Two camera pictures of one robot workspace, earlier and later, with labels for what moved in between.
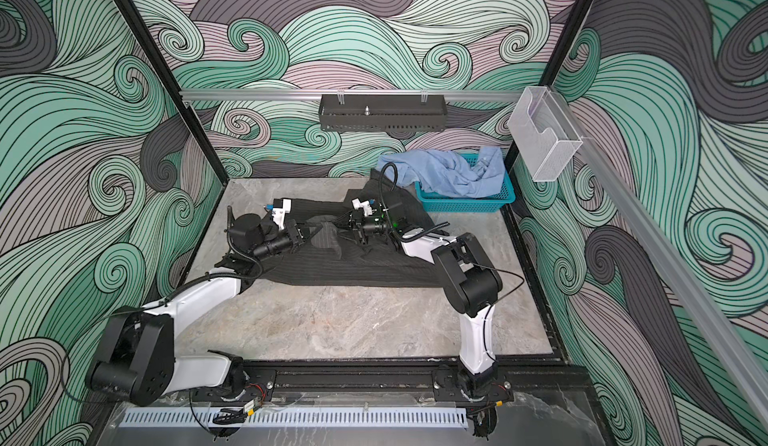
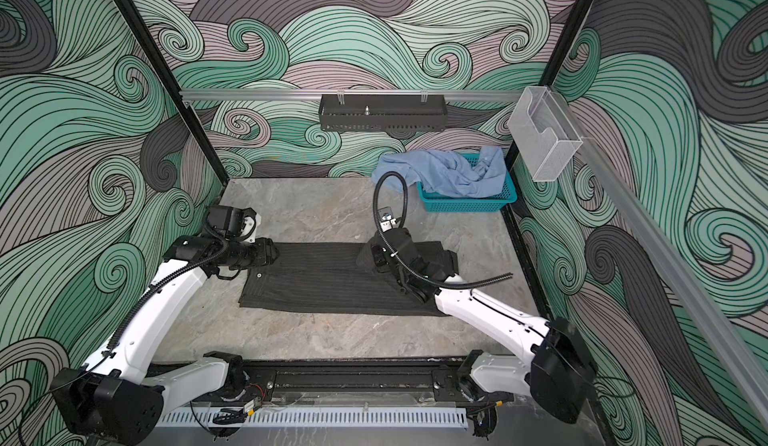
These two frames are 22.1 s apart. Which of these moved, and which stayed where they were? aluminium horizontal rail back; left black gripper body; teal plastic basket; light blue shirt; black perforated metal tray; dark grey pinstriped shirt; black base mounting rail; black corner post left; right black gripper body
Moved: left black gripper body; dark grey pinstriped shirt; right black gripper body
Stayed: black perforated metal tray; black base mounting rail; black corner post left; teal plastic basket; light blue shirt; aluminium horizontal rail back
